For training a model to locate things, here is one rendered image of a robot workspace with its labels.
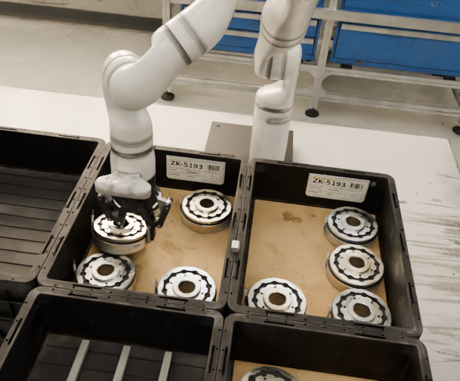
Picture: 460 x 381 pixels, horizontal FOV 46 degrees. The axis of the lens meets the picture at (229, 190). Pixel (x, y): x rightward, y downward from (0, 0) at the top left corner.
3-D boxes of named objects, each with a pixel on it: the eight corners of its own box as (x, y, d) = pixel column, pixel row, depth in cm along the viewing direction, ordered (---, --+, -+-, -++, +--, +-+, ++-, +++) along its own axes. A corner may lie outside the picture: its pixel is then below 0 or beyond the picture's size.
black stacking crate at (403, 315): (245, 200, 119) (249, 159, 112) (378, 217, 118) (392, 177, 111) (222, 354, 89) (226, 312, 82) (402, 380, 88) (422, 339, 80)
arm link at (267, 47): (261, -8, 101) (311, -4, 101) (254, 45, 128) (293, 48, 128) (257, 39, 100) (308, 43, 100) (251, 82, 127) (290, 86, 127)
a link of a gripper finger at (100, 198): (105, 187, 97) (121, 211, 100) (97, 189, 97) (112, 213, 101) (100, 196, 95) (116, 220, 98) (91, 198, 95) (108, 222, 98)
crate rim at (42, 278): (109, 148, 115) (108, 138, 113) (248, 165, 113) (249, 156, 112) (35, 294, 84) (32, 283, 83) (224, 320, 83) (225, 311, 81)
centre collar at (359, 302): (344, 299, 93) (345, 297, 93) (373, 301, 93) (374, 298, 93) (349, 323, 90) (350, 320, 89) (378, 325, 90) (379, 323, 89)
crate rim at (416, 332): (248, 165, 113) (249, 156, 112) (390, 183, 112) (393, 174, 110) (224, 320, 83) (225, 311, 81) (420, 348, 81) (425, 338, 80)
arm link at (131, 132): (103, 133, 91) (116, 161, 85) (94, 47, 82) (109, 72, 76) (143, 126, 94) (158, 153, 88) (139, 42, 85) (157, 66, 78)
